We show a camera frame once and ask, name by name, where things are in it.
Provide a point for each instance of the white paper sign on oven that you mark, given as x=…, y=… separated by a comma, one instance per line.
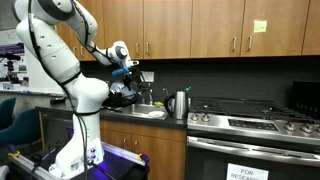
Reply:
x=239, y=172

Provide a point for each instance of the stainless steel gas stove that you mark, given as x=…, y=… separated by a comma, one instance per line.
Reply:
x=253, y=133

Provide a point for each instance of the stainless steel sink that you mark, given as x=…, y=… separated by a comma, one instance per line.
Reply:
x=142, y=110

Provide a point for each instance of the lower wooden cabinets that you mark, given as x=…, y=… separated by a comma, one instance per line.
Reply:
x=165, y=147

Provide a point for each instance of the teal chair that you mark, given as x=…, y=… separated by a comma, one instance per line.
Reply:
x=22, y=130

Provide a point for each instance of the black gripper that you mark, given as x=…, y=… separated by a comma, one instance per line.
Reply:
x=133, y=76

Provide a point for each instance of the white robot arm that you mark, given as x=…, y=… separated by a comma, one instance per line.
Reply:
x=36, y=21

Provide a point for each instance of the yellow sticky note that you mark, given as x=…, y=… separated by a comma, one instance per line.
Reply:
x=259, y=26

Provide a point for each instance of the spray bottle green top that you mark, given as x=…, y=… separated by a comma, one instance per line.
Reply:
x=188, y=90

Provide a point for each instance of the white bowl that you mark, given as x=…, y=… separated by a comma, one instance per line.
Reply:
x=156, y=114

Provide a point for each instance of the black dish rack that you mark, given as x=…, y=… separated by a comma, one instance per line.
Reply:
x=120, y=96

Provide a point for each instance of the chrome sink faucet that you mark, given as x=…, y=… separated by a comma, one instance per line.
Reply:
x=149, y=92

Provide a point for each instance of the white wall notice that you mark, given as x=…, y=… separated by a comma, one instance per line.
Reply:
x=148, y=76

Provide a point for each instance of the stainless steel electric kettle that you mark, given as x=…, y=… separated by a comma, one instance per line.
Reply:
x=177, y=105

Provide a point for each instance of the upper wooden cabinets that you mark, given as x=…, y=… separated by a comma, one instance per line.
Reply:
x=178, y=29

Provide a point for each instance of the wooden cabinets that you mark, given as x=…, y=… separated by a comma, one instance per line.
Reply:
x=178, y=29
x=165, y=147

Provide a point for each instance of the yellow sponge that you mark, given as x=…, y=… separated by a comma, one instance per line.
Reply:
x=158, y=104

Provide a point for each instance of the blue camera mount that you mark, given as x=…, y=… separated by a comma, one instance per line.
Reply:
x=121, y=71

